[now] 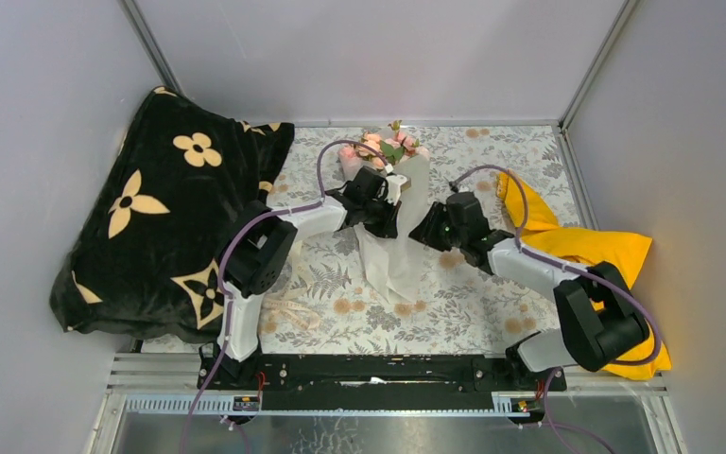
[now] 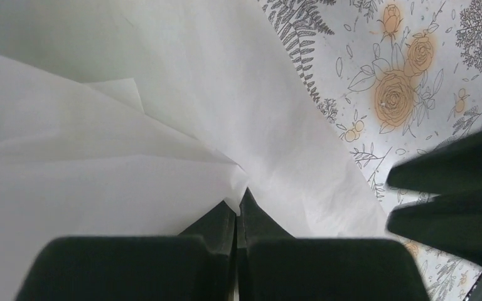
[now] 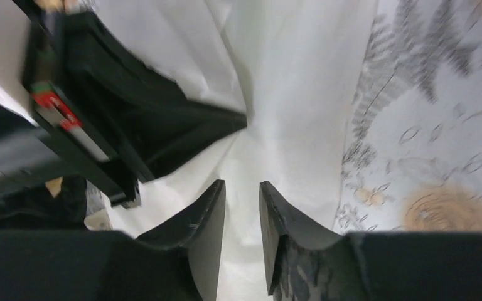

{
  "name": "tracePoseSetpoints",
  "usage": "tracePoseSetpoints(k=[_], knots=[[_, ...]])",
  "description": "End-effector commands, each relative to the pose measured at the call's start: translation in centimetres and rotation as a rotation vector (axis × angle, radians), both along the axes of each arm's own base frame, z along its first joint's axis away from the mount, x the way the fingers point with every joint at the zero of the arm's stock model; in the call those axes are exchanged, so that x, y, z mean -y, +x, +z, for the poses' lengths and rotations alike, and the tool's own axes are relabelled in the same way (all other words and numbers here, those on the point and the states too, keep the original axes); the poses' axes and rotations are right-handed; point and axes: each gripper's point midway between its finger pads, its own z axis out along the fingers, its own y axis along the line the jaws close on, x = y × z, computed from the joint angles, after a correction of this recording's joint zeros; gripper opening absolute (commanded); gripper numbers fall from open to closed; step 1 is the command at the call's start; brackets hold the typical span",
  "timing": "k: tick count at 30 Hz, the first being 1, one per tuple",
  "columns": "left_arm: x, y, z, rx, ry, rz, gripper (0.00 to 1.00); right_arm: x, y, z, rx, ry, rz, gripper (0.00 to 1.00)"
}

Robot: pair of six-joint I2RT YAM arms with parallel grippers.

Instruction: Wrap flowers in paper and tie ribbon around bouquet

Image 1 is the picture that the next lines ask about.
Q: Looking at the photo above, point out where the cream ribbon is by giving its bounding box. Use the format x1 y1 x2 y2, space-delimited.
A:
262 241 320 332

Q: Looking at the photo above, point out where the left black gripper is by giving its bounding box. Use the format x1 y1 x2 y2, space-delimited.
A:
359 193 399 239

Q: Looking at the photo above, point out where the white wrapping paper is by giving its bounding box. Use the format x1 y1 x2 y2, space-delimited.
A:
354 154 430 308

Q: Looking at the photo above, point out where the black flower-pattern blanket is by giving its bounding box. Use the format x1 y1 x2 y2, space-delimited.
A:
49 86 295 343

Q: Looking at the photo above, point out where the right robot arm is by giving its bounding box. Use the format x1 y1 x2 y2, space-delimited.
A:
409 192 650 390

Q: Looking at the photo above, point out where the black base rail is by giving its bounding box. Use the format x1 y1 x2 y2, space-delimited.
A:
197 354 567 413

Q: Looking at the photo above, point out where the yellow cloth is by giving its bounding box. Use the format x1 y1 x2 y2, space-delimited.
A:
495 170 674 382

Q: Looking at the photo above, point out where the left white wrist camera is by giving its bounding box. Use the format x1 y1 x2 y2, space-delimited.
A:
384 165 411 205

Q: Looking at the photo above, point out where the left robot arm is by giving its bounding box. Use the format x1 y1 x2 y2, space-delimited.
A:
217 167 410 389

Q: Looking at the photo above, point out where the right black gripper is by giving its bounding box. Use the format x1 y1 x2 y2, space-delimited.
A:
408 201 467 253

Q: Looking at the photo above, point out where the floral tablecloth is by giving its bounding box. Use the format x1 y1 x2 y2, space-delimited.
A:
139 125 584 358

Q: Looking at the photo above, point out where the pink fake flower bouquet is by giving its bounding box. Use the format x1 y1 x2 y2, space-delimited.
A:
337 119 430 170

